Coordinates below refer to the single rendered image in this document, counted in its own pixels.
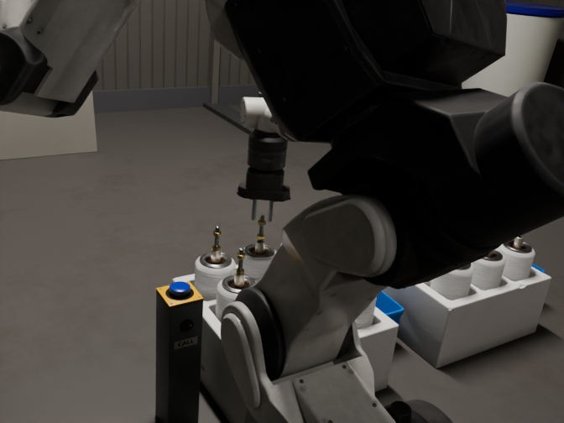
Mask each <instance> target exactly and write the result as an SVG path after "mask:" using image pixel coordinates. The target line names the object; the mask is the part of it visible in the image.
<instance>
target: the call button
mask: <svg viewBox="0 0 564 423"><path fill-rule="evenodd" d="M190 291H191V286H190V285H189V284H187V283H186V282H182V281H177V282H174V283H172V284H171V285H170V293H171V294H172V295H173V296H175V297H184V296H186V295H188V293H189V292H190Z"/></svg>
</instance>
